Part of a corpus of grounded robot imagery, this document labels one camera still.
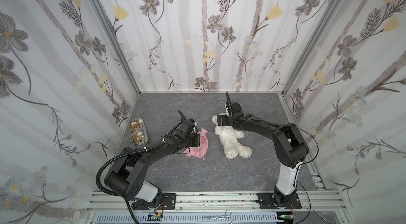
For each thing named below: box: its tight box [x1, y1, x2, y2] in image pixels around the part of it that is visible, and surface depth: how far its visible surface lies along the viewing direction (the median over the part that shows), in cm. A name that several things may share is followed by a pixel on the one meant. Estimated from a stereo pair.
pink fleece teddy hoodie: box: [183, 128, 209, 158], surface depth 91 cm
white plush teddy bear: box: [211, 115, 253, 160], surface depth 88 cm
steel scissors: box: [202, 209, 233, 224], surface depth 72 cm
